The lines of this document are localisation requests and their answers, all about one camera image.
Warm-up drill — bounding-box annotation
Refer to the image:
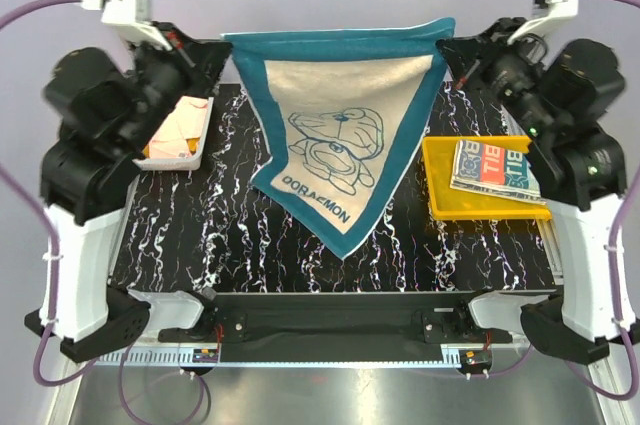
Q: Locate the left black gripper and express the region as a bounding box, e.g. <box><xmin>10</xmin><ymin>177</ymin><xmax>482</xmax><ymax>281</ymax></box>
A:
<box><xmin>115</xmin><ymin>19</ymin><xmax>232</xmax><ymax>153</ymax></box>

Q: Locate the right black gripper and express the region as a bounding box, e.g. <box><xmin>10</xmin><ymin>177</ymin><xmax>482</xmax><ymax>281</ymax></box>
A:
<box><xmin>437</xmin><ymin>16</ymin><xmax>560</xmax><ymax>143</ymax></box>

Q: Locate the teal beige Doraemon towel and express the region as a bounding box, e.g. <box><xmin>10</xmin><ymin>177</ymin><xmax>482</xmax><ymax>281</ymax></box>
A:
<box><xmin>227</xmin><ymin>17</ymin><xmax>455</xmax><ymax>258</ymax></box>

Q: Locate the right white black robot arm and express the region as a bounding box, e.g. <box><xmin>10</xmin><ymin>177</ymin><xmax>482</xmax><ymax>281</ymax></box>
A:
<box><xmin>436</xmin><ymin>17</ymin><xmax>639</xmax><ymax>365</ymax></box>

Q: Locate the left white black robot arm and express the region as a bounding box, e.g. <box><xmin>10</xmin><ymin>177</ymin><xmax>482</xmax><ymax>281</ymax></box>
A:
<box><xmin>25</xmin><ymin>22</ymin><xmax>232</xmax><ymax>363</ymax></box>

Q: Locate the peach towel in basket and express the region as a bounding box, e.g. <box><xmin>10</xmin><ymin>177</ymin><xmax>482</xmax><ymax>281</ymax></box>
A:
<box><xmin>144</xmin><ymin>96</ymin><xmax>209</xmax><ymax>159</ymax></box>

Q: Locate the yellow cloth in basket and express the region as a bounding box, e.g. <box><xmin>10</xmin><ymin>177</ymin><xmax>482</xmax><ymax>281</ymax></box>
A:
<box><xmin>187</xmin><ymin>138</ymin><xmax>200</xmax><ymax>153</ymax></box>

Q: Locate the white plastic basket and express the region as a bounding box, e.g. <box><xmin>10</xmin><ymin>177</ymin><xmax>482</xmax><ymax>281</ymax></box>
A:
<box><xmin>134</xmin><ymin>96</ymin><xmax>214</xmax><ymax>171</ymax></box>

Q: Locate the folded printed towel in tray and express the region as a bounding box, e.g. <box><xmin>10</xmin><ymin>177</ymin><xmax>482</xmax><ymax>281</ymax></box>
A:
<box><xmin>450</xmin><ymin>139</ymin><xmax>544</xmax><ymax>204</ymax></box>

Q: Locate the yellow plastic tray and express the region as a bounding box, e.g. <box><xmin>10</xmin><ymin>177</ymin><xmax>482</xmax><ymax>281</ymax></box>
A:
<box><xmin>422</xmin><ymin>136</ymin><xmax>551</xmax><ymax>221</ymax></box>

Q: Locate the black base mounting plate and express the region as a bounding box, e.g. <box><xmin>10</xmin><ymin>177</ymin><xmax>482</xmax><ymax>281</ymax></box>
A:
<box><xmin>159</xmin><ymin>292</ymin><xmax>512</xmax><ymax>346</ymax></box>

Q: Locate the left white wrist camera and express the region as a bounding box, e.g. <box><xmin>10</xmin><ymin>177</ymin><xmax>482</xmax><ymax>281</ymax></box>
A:
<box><xmin>80</xmin><ymin>0</ymin><xmax>172</xmax><ymax>51</ymax></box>

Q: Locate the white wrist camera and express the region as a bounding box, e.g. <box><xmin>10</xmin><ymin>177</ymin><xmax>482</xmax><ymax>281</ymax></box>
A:
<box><xmin>80</xmin><ymin>0</ymin><xmax>172</xmax><ymax>51</ymax></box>
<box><xmin>507</xmin><ymin>0</ymin><xmax>579</xmax><ymax>45</ymax></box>

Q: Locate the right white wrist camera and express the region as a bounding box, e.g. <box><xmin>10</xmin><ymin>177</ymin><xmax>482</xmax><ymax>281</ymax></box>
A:
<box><xmin>507</xmin><ymin>0</ymin><xmax>579</xmax><ymax>45</ymax></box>

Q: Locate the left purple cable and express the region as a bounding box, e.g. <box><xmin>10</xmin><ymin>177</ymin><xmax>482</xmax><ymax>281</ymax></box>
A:
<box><xmin>0</xmin><ymin>0</ymin><xmax>216</xmax><ymax>421</ymax></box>

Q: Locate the aluminium front rail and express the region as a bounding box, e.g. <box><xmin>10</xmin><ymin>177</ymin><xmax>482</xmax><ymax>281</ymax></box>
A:
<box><xmin>64</xmin><ymin>334</ymin><xmax>611</xmax><ymax>369</ymax></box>

